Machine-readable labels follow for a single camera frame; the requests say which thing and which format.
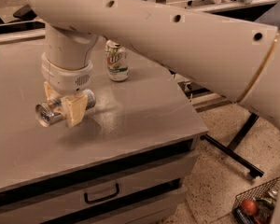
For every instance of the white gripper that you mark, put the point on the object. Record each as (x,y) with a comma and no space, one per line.
(66,79)

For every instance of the silver blue redbull can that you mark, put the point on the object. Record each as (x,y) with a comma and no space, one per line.
(51,112)

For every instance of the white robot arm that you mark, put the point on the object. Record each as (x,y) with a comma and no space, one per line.
(237,59)

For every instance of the grey drawer cabinet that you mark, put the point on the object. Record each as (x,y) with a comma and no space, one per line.
(150,189)

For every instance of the black office chair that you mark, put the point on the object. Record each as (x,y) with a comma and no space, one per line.
(18,13)

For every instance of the red apple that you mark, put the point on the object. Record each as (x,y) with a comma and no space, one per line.
(249,207)

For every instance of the green packet in basket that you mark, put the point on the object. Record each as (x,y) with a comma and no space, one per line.
(268,203)

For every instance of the black drawer handle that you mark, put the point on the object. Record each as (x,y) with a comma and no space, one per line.
(101,193)

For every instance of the black metal floor frame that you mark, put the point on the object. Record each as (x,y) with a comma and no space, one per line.
(229,150)

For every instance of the black wire basket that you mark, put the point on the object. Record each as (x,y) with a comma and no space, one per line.
(264,215)

